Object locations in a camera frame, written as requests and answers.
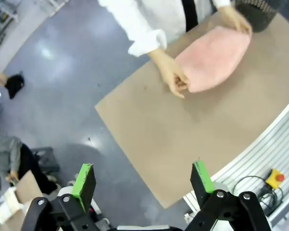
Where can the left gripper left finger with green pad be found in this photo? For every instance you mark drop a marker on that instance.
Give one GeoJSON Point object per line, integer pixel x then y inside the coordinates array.
{"type": "Point", "coordinates": [85, 185]}

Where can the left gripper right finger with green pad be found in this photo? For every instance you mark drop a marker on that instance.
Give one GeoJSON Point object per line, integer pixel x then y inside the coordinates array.
{"type": "Point", "coordinates": [201, 183]}

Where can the pink towel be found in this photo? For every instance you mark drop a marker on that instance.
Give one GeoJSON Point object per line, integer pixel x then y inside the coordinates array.
{"type": "Point", "coordinates": [214, 60]}

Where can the person's right forearm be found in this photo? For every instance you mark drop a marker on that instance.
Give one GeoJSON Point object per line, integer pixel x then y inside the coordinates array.
{"type": "Point", "coordinates": [147, 41]}

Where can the person's right hand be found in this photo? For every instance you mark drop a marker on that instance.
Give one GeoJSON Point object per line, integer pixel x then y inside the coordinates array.
{"type": "Point", "coordinates": [169, 69]}

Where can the person's left hand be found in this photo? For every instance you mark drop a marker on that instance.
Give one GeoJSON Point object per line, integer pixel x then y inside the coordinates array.
{"type": "Point", "coordinates": [236, 20]}

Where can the open cardboard box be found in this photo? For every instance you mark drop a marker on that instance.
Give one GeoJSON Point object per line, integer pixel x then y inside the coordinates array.
{"type": "Point", "coordinates": [26, 187]}

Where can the yellow emergency stop button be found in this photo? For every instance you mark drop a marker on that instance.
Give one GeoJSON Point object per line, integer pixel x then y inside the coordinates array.
{"type": "Point", "coordinates": [274, 179]}

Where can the seated person in grey jacket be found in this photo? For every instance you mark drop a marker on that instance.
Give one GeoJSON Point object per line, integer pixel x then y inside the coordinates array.
{"type": "Point", "coordinates": [12, 154]}

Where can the black garment on floor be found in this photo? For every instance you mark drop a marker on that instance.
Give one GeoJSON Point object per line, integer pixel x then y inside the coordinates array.
{"type": "Point", "coordinates": [14, 84]}

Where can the person in white shirt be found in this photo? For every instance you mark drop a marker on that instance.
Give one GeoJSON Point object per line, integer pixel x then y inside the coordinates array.
{"type": "Point", "coordinates": [159, 14]}

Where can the black perforated laundry basket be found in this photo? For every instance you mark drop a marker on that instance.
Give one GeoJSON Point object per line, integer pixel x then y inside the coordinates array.
{"type": "Point", "coordinates": [257, 14]}

